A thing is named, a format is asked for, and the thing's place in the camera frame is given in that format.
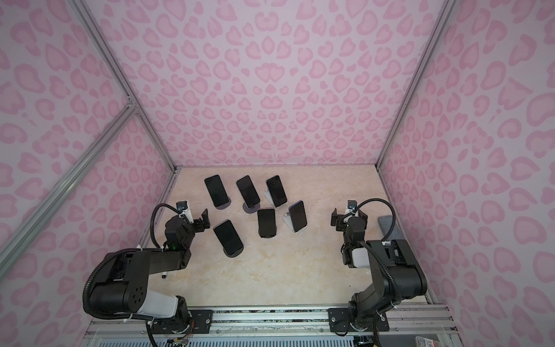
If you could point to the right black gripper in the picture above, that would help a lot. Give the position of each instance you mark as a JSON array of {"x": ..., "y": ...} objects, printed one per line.
[{"x": 345, "y": 219}]

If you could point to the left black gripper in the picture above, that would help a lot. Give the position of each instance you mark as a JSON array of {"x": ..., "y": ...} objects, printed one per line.
[{"x": 199, "y": 223}]

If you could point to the purple edged black phone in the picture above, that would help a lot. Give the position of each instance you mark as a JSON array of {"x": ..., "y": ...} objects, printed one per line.
[{"x": 298, "y": 217}]

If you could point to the silver folding phone stand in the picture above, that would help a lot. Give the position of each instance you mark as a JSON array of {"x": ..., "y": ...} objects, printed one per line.
[{"x": 287, "y": 219}]

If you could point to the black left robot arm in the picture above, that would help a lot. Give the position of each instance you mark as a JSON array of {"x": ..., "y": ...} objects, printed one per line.
[{"x": 117, "y": 289}]

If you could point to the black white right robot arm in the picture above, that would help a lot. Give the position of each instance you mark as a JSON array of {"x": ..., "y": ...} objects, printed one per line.
[{"x": 395, "y": 276}]

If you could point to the grey round stand back left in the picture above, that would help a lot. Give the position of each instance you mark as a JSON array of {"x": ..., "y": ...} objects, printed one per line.
[{"x": 223, "y": 206}]

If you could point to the grey round stand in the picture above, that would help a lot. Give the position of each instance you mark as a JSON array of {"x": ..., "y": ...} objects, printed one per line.
[
  {"x": 223, "y": 206},
  {"x": 250, "y": 210}
]

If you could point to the black round stand front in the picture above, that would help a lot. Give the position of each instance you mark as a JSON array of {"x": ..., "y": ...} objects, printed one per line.
[{"x": 234, "y": 253}]

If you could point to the grey round stand middle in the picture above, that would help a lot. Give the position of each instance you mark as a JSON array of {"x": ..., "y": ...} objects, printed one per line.
[{"x": 250, "y": 210}]

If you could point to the grey felt pad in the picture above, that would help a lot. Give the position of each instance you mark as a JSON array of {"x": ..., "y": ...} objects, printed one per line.
[{"x": 390, "y": 230}]

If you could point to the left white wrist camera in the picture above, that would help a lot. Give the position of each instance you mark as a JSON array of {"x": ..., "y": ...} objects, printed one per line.
[{"x": 184, "y": 209}]

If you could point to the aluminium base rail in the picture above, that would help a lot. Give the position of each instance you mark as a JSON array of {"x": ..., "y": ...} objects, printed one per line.
[{"x": 314, "y": 325}]

